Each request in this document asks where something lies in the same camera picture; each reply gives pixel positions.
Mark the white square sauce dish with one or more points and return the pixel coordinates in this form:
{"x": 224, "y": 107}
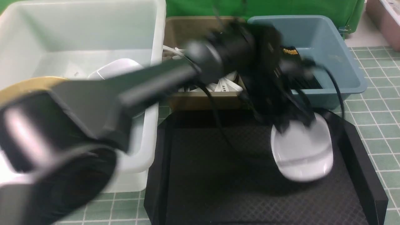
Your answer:
{"x": 301, "y": 153}

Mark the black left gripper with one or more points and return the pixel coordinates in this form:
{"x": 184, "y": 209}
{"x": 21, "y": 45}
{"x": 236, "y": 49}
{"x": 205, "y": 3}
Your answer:
{"x": 267, "y": 92}

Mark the yellow noodle bowl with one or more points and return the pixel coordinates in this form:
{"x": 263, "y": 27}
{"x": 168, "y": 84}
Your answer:
{"x": 27, "y": 86}

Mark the top white stacked dish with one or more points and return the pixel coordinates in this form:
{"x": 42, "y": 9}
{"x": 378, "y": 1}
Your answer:
{"x": 115, "y": 68}

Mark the pile of white spoons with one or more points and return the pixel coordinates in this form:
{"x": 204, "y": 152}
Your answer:
{"x": 226, "y": 84}

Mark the large translucent white tub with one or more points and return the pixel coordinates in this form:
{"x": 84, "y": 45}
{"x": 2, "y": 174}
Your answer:
{"x": 72, "y": 39}

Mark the bundle of black chopsticks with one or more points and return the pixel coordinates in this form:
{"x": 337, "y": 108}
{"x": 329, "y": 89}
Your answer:
{"x": 298, "y": 76}

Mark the green backdrop cloth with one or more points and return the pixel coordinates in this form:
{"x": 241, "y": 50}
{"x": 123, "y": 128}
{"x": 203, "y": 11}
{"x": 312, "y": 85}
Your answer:
{"x": 345, "y": 14}

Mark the pink bin with paper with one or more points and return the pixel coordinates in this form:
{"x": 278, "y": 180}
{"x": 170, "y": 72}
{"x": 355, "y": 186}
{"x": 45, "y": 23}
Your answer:
{"x": 385, "y": 14}

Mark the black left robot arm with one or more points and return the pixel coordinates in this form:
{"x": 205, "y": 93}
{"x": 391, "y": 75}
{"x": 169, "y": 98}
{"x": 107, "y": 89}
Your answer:
{"x": 59, "y": 145}

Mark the blue plastic bin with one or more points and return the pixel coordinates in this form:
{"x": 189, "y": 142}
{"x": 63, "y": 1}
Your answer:
{"x": 316, "y": 37}

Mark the black serving tray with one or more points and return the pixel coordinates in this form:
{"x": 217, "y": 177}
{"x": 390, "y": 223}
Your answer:
{"x": 197, "y": 179}

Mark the brown plastic bin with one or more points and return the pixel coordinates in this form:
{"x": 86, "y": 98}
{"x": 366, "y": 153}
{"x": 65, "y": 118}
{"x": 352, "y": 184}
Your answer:
{"x": 179, "y": 30}

